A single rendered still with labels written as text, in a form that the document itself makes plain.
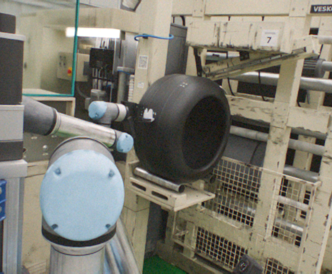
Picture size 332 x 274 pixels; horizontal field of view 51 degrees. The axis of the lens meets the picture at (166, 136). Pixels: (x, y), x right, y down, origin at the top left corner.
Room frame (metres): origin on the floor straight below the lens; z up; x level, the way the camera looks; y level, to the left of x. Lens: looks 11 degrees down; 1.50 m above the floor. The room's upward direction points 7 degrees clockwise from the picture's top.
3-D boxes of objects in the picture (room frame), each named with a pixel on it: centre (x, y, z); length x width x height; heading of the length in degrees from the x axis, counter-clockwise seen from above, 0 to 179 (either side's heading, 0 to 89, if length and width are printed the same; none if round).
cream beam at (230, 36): (2.07, -0.35, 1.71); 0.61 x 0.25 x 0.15; 49
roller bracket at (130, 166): (2.05, 0.07, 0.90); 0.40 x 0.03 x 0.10; 139
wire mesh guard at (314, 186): (2.03, -0.46, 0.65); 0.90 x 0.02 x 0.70; 49
